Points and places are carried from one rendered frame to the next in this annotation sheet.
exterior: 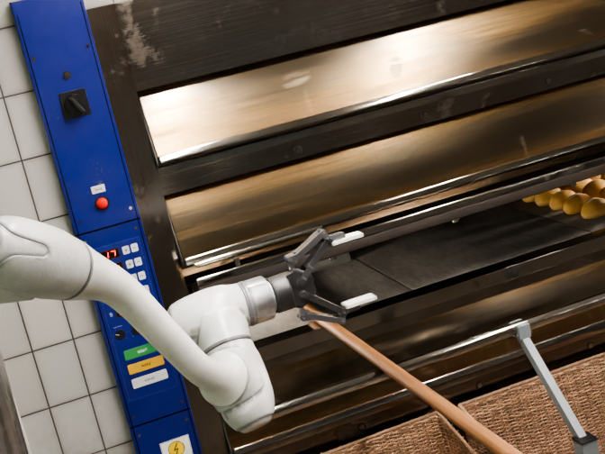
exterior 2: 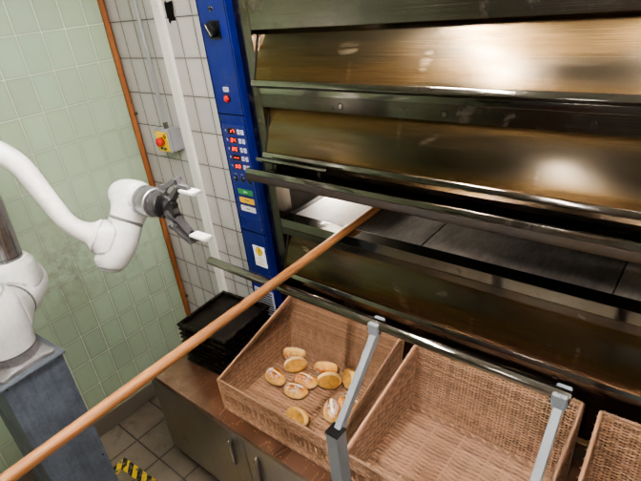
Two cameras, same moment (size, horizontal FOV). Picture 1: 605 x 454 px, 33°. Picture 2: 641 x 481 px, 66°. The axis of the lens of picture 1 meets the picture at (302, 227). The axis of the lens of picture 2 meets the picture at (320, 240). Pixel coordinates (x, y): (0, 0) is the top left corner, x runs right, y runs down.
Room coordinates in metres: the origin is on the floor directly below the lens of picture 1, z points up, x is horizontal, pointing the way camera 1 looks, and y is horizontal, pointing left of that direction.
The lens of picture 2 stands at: (1.60, -1.30, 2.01)
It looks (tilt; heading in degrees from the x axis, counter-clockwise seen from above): 28 degrees down; 57
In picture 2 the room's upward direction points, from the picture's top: 7 degrees counter-clockwise
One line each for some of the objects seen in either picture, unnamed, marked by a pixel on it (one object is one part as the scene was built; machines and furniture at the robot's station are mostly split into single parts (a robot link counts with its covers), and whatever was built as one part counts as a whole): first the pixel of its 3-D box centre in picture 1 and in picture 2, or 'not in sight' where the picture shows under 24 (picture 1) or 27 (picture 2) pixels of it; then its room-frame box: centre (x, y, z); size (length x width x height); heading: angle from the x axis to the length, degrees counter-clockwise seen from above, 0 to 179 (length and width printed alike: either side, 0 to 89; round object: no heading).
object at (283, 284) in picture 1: (292, 289); (166, 205); (1.95, 0.05, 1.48); 0.09 x 0.07 x 0.08; 106
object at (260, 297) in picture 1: (257, 300); (151, 201); (1.93, 0.12, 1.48); 0.09 x 0.06 x 0.09; 16
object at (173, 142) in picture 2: not in sight; (168, 138); (2.26, 0.88, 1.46); 0.10 x 0.07 x 0.10; 106
